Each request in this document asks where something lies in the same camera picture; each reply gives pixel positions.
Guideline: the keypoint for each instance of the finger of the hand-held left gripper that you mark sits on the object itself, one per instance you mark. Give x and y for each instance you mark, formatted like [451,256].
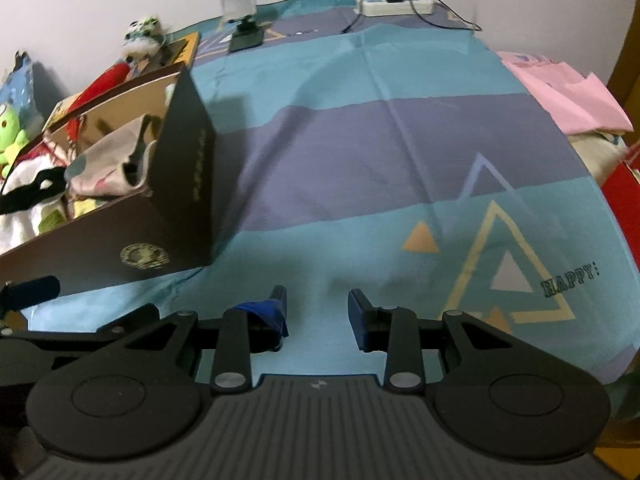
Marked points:
[35,290]
[130,320]

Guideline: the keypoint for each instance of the pink cloth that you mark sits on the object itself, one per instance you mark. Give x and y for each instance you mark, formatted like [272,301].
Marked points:
[565,95]

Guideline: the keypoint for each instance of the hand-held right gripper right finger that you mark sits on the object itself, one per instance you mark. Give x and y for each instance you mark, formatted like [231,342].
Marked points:
[357,317]

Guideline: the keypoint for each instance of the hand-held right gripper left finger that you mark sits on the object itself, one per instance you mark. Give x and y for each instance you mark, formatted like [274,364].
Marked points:
[277,310]

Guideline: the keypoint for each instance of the grey patterned cloth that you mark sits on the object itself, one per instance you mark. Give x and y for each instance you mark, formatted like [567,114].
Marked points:
[107,160]

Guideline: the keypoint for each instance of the blue striped bedsheet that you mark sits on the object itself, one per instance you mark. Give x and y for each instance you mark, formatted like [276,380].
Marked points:
[375,160]

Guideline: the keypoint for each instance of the red box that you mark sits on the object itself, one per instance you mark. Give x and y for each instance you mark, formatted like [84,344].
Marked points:
[625,195]

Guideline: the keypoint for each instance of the green frog plush toy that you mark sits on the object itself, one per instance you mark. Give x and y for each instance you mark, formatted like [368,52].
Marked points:
[10,130]

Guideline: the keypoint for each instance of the red plush pouch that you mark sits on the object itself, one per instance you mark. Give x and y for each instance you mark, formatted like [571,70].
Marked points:
[102,82]

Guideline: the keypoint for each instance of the comic book with red figure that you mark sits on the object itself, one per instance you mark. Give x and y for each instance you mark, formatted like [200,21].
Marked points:
[57,112]

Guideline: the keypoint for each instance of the cream pillow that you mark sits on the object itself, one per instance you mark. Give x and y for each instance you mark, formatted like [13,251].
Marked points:
[597,152]

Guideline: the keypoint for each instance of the brown cardboard box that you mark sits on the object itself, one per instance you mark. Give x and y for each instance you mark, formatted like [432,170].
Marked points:
[185,170]

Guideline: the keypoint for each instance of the yellow book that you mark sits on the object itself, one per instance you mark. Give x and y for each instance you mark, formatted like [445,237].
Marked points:
[189,44]

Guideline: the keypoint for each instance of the green towel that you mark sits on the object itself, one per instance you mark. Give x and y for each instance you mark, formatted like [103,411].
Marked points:
[52,220]

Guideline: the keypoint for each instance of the panda plush toy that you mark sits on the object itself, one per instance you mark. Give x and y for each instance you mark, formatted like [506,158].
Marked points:
[142,35]

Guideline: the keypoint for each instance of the black cloth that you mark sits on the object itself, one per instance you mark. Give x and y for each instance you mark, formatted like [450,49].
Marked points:
[30,192]

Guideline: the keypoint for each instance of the yellow towel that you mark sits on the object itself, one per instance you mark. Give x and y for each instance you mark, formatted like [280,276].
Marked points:
[87,207]

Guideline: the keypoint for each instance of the red white printed cloth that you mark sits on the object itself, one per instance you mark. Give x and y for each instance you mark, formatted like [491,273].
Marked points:
[57,147]

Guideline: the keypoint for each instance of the white power strip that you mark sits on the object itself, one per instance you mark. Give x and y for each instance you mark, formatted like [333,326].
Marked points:
[400,7]

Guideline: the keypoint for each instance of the green phone stand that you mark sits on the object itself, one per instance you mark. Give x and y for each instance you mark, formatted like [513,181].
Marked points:
[245,30]

